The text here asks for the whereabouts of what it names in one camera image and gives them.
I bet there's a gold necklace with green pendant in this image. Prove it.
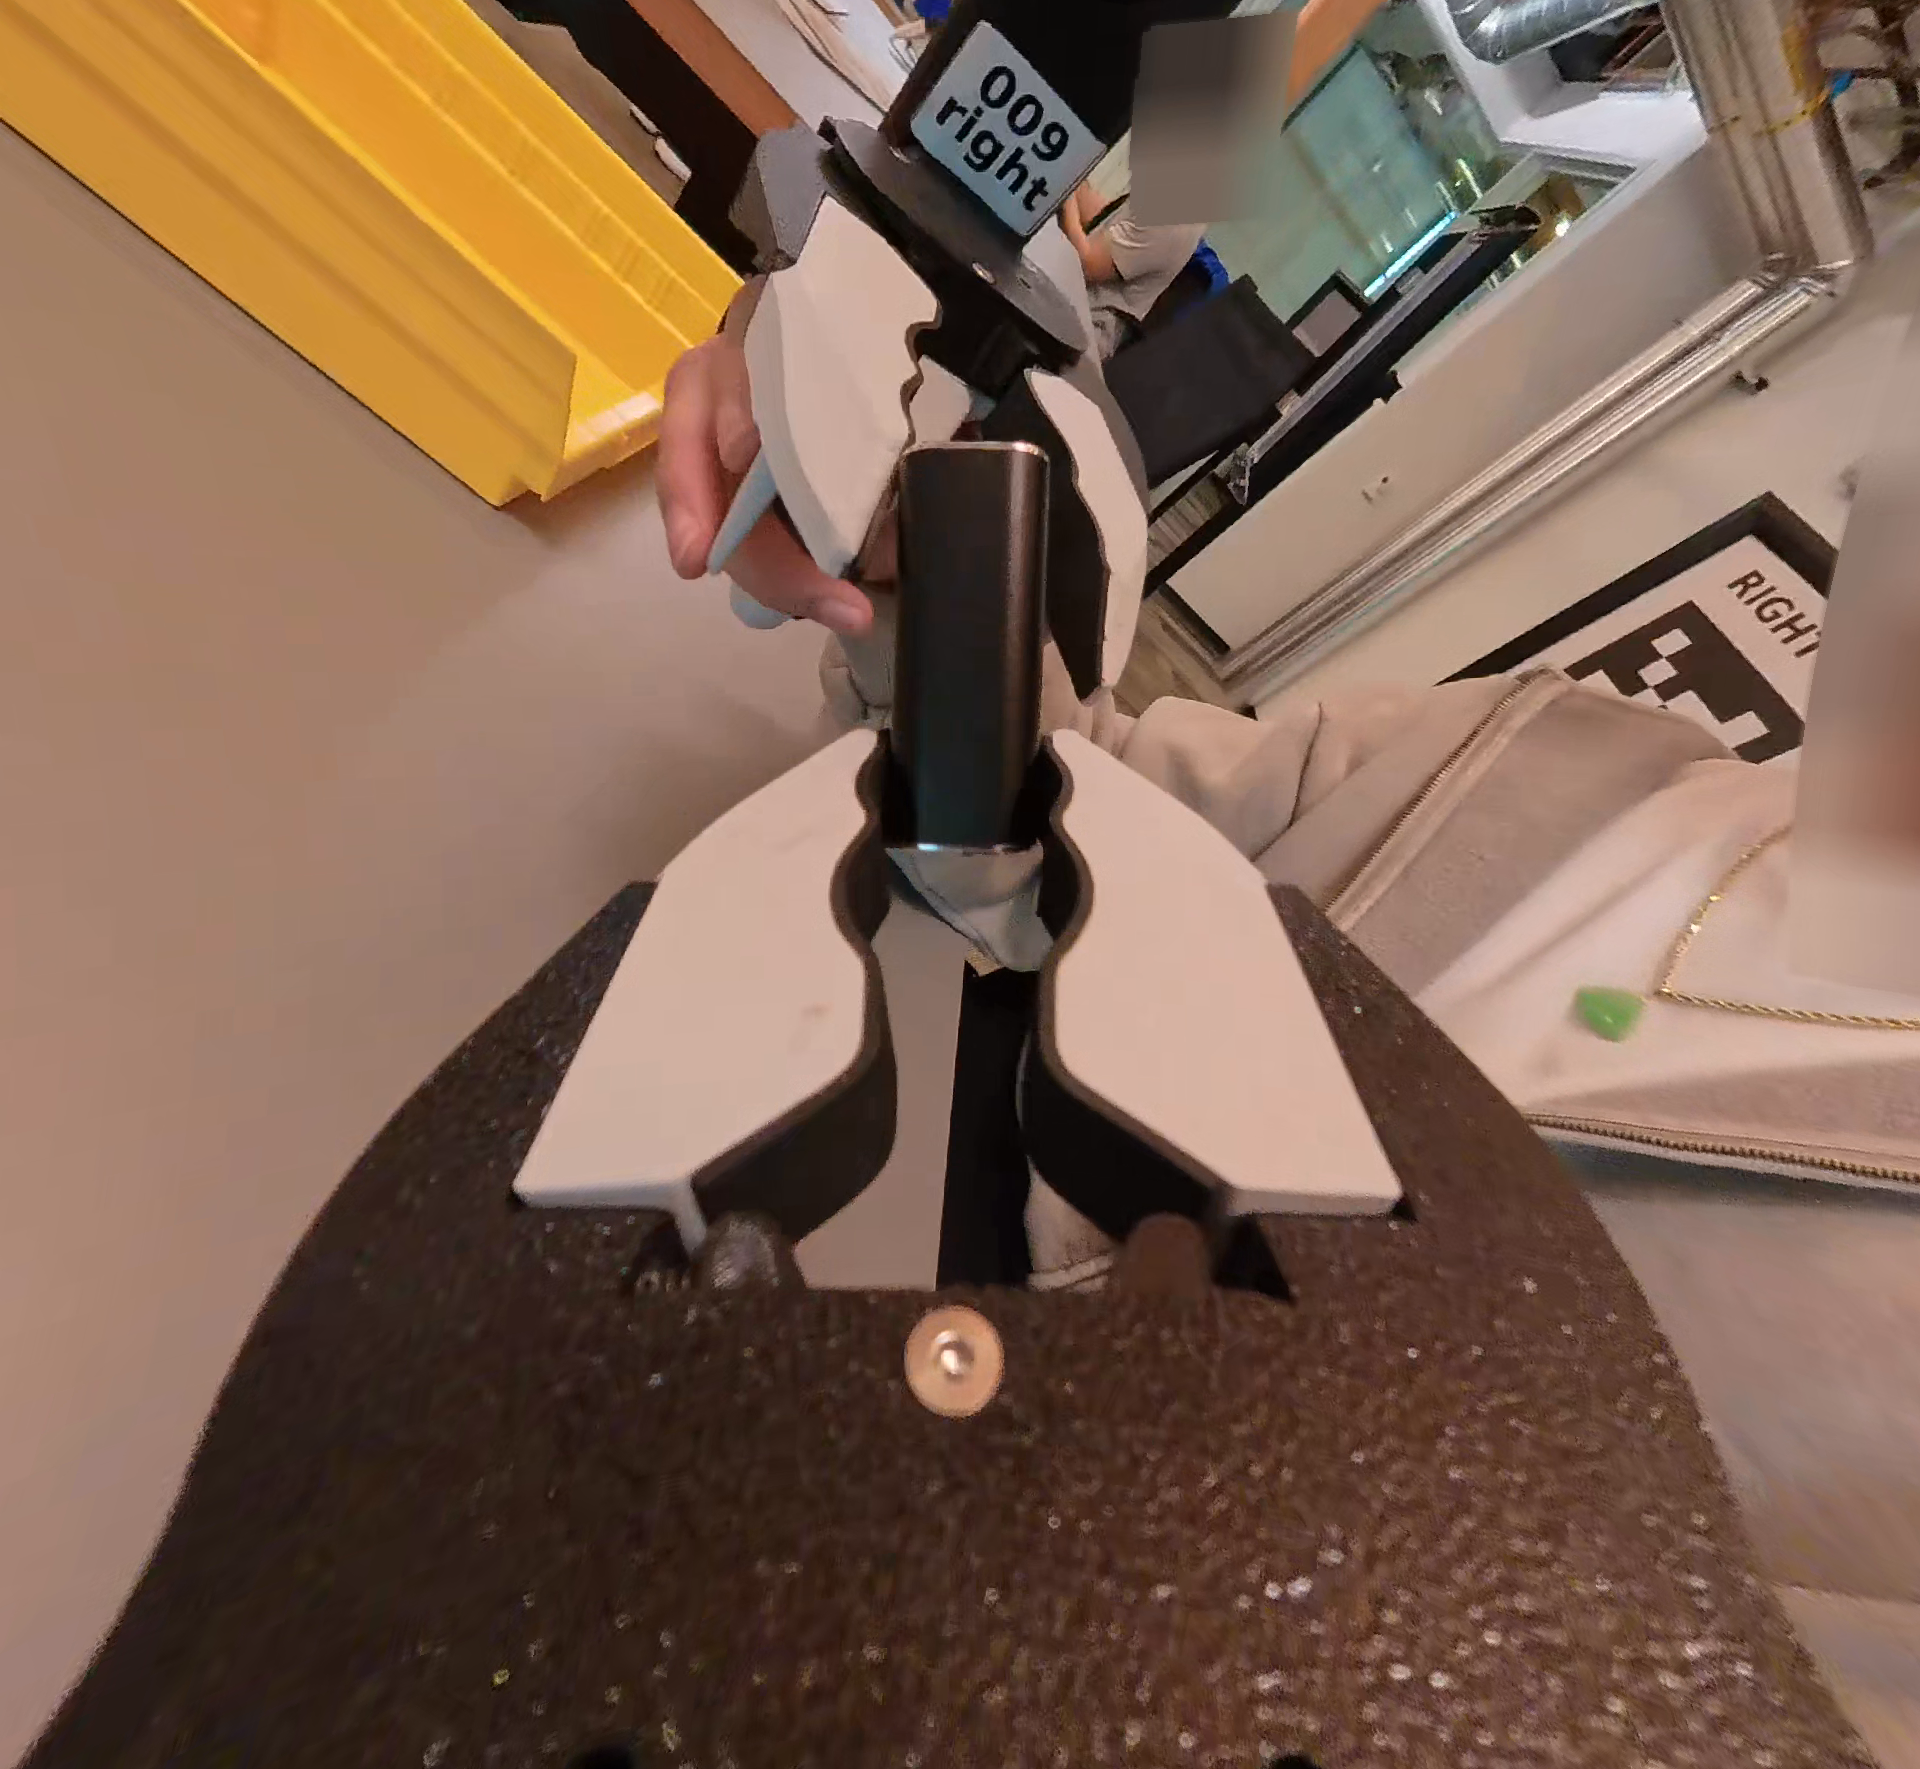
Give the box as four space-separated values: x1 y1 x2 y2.
1572 825 1920 1045

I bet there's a framed black-and-white marker sign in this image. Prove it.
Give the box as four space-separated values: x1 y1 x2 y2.
1442 493 1839 768

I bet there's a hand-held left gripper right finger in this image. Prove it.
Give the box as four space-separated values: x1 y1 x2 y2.
1028 732 1403 1216

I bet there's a black office chair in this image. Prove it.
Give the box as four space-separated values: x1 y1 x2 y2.
1110 275 1314 488

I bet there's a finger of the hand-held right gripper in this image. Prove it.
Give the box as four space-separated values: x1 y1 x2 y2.
1020 364 1155 706
705 201 977 631

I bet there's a silver spiral air duct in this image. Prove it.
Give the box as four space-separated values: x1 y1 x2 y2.
1442 0 1878 288

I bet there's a person's right hand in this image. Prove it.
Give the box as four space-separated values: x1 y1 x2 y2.
655 337 875 631

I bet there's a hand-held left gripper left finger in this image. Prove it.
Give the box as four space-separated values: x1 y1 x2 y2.
513 726 898 1252

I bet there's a yellow plastic bin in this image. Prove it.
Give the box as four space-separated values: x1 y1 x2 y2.
0 0 744 506

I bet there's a black ethernet splitter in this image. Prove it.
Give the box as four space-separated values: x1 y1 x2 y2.
883 443 1054 855

